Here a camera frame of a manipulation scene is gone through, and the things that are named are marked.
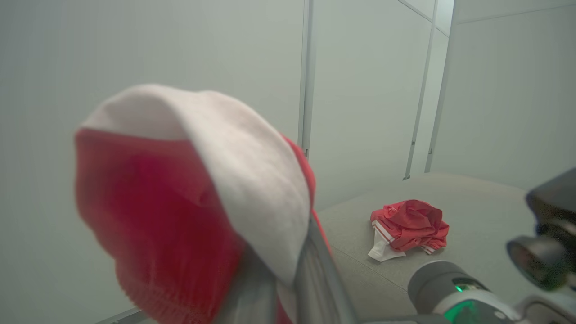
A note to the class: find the grey fabric sofa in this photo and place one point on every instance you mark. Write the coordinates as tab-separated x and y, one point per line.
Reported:
477	207

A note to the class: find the wide white partition panel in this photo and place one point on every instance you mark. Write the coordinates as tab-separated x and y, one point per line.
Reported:
135	45

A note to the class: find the red garment with wide white band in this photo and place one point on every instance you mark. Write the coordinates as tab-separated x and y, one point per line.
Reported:
171	202

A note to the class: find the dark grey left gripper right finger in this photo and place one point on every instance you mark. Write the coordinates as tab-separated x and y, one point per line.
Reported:
319	279

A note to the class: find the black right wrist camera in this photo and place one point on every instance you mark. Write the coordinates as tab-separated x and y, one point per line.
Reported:
551	234

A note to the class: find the white corner partition panel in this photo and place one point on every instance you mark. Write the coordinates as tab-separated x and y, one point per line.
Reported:
513	90

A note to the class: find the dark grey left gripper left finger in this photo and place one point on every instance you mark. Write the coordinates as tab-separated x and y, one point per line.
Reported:
252	297

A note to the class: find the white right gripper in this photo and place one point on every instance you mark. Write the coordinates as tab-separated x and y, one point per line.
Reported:
450	292

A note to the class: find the red garment with thin stripes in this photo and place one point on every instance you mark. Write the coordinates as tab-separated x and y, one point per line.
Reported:
411	225

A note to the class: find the narrow white partition panel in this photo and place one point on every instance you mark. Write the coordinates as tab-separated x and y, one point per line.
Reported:
369	90

